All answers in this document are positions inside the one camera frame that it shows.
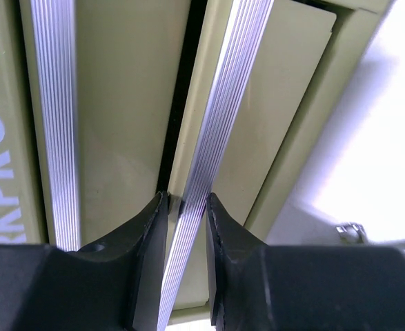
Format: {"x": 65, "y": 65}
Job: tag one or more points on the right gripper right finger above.
{"x": 255, "y": 286}

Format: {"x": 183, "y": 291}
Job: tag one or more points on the green metal tool chest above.
{"x": 104, "y": 104}

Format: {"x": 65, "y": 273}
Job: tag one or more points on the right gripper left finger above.
{"x": 113, "y": 283}

